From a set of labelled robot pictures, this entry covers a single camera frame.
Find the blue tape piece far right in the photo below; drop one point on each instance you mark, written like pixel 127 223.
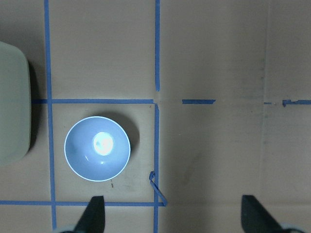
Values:
pixel 296 102

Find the blue tape long vertical left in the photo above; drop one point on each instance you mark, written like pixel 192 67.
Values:
pixel 49 107

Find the short blue tape piece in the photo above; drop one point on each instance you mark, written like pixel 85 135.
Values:
pixel 197 101

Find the blue tape vertical centre top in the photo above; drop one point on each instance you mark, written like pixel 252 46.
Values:
pixel 157 45

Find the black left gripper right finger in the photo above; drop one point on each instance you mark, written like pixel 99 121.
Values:
pixel 255 218

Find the blue tape vertical centre bottom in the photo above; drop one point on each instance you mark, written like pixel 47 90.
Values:
pixel 159 199

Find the light blue bowl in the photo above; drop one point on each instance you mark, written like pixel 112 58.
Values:
pixel 97 149

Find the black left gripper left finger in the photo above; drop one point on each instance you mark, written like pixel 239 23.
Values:
pixel 93 217

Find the pale green container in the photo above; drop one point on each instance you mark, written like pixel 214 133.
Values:
pixel 15 104

